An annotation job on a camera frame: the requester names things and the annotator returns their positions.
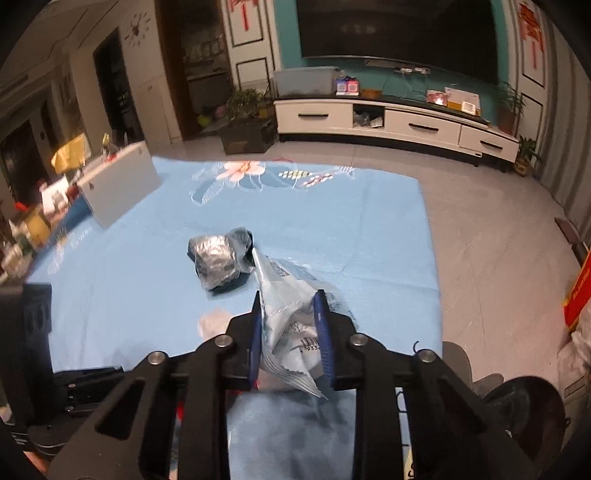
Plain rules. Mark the blue floral tablecloth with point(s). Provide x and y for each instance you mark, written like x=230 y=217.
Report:
x=138 y=286

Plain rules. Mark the yellow bottle brown cap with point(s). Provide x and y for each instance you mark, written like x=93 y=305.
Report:
x=38 y=226

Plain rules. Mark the small potted plant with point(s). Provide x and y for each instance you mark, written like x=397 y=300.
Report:
x=526 y=157

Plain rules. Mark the black wall clock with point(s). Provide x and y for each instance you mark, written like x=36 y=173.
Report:
x=138 y=27

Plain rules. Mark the dark plastic bag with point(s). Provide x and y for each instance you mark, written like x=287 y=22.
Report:
x=217 y=258

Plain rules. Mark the orange shopping bag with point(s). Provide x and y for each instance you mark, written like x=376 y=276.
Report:
x=581 y=295

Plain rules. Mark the white power strip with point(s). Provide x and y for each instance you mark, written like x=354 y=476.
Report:
x=411 y=70

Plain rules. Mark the white flat box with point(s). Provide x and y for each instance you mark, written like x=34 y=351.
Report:
x=461 y=99

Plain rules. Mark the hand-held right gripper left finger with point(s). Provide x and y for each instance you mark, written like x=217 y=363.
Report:
x=255 y=344

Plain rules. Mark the yellow cloth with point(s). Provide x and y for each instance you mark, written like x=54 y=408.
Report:
x=69 y=154

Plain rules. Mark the black television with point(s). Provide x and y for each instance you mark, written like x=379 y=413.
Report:
x=397 y=32

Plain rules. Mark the white TV cabinet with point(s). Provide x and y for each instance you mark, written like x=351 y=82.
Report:
x=415 y=124

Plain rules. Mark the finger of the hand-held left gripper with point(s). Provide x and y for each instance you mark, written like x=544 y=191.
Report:
x=87 y=385

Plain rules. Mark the framed card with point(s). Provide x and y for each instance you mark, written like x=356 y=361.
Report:
x=436 y=98

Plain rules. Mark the glass plant tank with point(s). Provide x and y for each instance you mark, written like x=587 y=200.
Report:
x=244 y=124

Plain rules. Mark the grey curtain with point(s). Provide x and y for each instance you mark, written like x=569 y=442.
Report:
x=568 y=129

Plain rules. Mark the dark floor mat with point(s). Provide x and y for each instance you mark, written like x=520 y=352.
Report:
x=570 y=237

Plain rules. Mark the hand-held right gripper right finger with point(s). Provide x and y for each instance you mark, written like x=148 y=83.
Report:
x=323 y=344

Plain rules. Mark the red wall hanging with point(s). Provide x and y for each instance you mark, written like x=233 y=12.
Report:
x=242 y=14
x=532 y=32

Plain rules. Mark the pink display box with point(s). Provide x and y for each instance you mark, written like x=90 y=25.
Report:
x=347 y=87

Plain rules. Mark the black trash bin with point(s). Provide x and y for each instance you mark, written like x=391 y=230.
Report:
x=526 y=420

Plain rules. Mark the white plastic bag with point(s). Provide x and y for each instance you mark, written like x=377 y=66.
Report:
x=577 y=364

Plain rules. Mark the tall potted plant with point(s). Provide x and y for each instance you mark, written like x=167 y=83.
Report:
x=510 y=108

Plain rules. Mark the pale blue plastic packet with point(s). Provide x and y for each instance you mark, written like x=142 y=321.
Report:
x=288 y=314

